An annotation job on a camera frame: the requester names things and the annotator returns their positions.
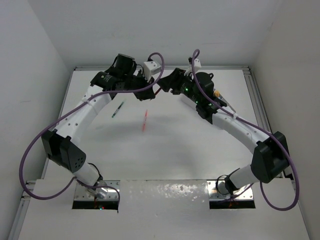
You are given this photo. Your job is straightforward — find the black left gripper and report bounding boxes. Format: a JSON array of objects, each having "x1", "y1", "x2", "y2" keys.
[{"x1": 122, "y1": 69, "x2": 155, "y2": 101}]

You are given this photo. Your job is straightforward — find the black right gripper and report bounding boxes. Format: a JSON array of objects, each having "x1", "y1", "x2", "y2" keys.
[{"x1": 156, "y1": 67, "x2": 201, "y2": 105}]

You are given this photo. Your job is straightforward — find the green pen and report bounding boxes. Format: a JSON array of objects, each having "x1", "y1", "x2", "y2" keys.
[{"x1": 111, "y1": 100, "x2": 126, "y2": 118}]

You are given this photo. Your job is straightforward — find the small black handled scissors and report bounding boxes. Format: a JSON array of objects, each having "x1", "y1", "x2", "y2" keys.
[{"x1": 219, "y1": 96, "x2": 236, "y2": 113}]

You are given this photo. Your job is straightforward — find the pink pen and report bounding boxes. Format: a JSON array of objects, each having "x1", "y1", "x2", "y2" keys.
[{"x1": 142, "y1": 110, "x2": 148, "y2": 132}]

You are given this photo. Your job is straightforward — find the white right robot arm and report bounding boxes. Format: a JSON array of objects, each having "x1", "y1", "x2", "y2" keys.
[{"x1": 158, "y1": 68, "x2": 289, "y2": 195}]

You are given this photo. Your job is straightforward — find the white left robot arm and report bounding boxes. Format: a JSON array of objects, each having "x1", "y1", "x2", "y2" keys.
[{"x1": 40, "y1": 54, "x2": 164, "y2": 189}]

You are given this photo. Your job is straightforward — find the white purple desk organizer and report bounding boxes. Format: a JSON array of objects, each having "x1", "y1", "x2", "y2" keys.
[{"x1": 180, "y1": 95, "x2": 196, "y2": 110}]

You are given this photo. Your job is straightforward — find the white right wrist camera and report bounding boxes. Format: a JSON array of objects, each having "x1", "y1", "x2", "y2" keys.
[{"x1": 184, "y1": 57, "x2": 202, "y2": 76}]

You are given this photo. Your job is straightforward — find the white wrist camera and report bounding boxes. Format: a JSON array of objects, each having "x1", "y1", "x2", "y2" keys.
[
  {"x1": 184, "y1": 57, "x2": 202, "y2": 76},
  {"x1": 142, "y1": 60, "x2": 162, "y2": 82}
]

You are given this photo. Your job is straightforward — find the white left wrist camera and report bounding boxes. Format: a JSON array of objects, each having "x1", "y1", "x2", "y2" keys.
[{"x1": 142, "y1": 60, "x2": 162, "y2": 82}]

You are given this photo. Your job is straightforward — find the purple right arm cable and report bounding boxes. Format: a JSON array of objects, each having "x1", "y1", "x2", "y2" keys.
[{"x1": 191, "y1": 48, "x2": 300, "y2": 211}]

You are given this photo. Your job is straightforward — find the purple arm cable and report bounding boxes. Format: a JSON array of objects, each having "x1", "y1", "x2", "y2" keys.
[
  {"x1": 18, "y1": 52, "x2": 165, "y2": 211},
  {"x1": 191, "y1": 48, "x2": 300, "y2": 211}
]

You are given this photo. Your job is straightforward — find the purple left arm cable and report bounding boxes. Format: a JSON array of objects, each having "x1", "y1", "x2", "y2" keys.
[{"x1": 18, "y1": 52, "x2": 165, "y2": 211}]

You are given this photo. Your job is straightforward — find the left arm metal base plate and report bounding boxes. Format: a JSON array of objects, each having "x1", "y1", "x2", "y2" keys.
[{"x1": 74, "y1": 180, "x2": 120, "y2": 202}]

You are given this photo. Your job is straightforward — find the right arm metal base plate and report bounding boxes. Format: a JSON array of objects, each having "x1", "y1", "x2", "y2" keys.
[{"x1": 207, "y1": 180, "x2": 254, "y2": 202}]

